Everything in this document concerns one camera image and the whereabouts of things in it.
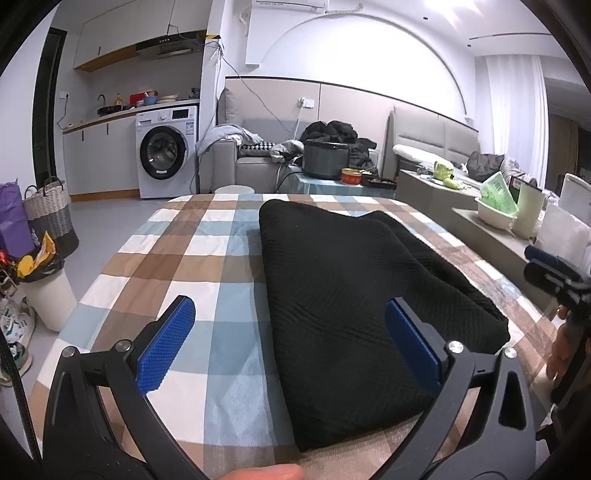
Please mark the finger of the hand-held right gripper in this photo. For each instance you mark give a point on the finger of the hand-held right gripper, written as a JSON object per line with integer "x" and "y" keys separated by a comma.
{"x": 540, "y": 277}
{"x": 554, "y": 265}

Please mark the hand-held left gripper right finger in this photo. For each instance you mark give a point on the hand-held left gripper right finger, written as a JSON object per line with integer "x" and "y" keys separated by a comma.
{"x": 411, "y": 341}

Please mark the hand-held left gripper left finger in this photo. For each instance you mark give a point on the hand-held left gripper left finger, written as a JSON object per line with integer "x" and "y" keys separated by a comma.
{"x": 166, "y": 346}

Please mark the black knit sweater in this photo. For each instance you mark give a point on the black knit sweater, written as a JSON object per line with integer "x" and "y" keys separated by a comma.
{"x": 346, "y": 300}

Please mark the person's right hand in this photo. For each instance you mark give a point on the person's right hand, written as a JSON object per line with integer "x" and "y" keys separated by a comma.
{"x": 561, "y": 344}

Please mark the person's left hand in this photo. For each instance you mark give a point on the person's left hand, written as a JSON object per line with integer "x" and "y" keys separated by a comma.
{"x": 268, "y": 473}

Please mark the white paper bag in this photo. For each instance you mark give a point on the white paper bag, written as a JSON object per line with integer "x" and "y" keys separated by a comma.
{"x": 563, "y": 235}

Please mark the grey sofa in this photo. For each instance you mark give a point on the grey sofa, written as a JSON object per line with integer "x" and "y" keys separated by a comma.
{"x": 226, "y": 170}
{"x": 480, "y": 244}

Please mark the white basin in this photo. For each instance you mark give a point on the white basin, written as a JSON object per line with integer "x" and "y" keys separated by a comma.
{"x": 491, "y": 217}

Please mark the white box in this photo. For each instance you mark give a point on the white box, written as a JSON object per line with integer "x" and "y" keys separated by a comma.
{"x": 577, "y": 191}

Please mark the plaid blanket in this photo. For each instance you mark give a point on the plaid blanket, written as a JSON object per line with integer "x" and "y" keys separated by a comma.
{"x": 184, "y": 258}

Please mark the green plastic bag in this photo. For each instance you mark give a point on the green plastic bag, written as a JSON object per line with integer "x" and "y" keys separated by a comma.
{"x": 498, "y": 194}

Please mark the dark grey pillow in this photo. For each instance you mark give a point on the dark grey pillow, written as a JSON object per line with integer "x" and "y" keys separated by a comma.
{"x": 485, "y": 164}

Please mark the white trash bin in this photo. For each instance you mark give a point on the white trash bin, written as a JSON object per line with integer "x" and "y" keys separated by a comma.
{"x": 51, "y": 300}

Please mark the small yellow-green toy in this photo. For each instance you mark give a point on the small yellow-green toy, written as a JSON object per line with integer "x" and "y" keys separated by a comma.
{"x": 452, "y": 184}

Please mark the white curtain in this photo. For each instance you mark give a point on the white curtain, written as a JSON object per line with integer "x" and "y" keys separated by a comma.
{"x": 512, "y": 120}

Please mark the yellow snack wrappers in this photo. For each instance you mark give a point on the yellow snack wrappers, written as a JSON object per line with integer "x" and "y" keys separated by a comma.
{"x": 39, "y": 256}

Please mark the dark food tray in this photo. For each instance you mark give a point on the dark food tray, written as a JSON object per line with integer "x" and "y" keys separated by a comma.
{"x": 378, "y": 181}

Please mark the white round stool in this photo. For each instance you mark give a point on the white round stool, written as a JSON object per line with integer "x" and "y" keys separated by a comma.
{"x": 234, "y": 189}

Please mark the woven laundry basket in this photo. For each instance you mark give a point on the woven laundry basket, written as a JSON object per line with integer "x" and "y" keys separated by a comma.
{"x": 51, "y": 217}

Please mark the rack of thread spools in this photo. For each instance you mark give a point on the rack of thread spools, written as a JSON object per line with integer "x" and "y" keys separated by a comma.
{"x": 5, "y": 277}

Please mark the teal side table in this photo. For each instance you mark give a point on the teal side table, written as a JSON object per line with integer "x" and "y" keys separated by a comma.
{"x": 318, "y": 187}

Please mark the beige upholstered bed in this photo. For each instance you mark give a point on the beige upholstered bed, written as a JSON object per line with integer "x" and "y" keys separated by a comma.
{"x": 425, "y": 131}

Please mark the purple bag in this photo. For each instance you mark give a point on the purple bag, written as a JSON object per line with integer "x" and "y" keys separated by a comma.
{"x": 14, "y": 221}

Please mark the kitchen counter cabinet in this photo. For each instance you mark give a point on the kitchen counter cabinet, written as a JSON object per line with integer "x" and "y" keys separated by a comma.
{"x": 101, "y": 157}

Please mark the black cooking pot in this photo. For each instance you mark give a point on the black cooking pot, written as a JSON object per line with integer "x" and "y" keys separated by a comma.
{"x": 325, "y": 159}

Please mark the light grey throw blanket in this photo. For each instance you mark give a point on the light grey throw blanket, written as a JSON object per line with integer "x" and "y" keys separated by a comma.
{"x": 221, "y": 136}

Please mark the houndstooth pillow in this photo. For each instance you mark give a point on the houndstooth pillow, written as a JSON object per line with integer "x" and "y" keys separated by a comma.
{"x": 254, "y": 146}

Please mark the pile of black jackets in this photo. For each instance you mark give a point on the pile of black jackets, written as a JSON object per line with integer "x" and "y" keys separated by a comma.
{"x": 334, "y": 130}

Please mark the grey garment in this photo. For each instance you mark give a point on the grey garment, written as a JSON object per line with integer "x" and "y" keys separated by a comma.
{"x": 286, "y": 150}

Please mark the white washing machine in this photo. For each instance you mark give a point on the white washing machine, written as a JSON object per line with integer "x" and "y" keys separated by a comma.
{"x": 166, "y": 115}

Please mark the blue bowl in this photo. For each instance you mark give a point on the blue bowl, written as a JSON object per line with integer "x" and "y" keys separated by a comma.
{"x": 151, "y": 100}

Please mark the red box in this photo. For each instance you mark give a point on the red box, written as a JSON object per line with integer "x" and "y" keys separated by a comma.
{"x": 137, "y": 98}

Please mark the black faucet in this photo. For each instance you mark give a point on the black faucet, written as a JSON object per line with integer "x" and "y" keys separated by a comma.
{"x": 102, "y": 99}

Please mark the dark door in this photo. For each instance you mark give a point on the dark door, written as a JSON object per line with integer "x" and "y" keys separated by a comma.
{"x": 46, "y": 106}

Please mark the range hood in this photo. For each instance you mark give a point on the range hood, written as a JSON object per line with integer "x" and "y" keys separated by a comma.
{"x": 168, "y": 46}

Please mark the white air conditioner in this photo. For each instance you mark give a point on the white air conditioner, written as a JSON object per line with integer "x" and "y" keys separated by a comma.
{"x": 291, "y": 5}

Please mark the wall outlet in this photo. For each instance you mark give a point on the wall outlet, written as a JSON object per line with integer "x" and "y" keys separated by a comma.
{"x": 306, "y": 102}

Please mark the white wall cabinets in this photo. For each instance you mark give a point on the white wall cabinets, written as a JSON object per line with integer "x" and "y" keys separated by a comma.
{"x": 115, "y": 32}

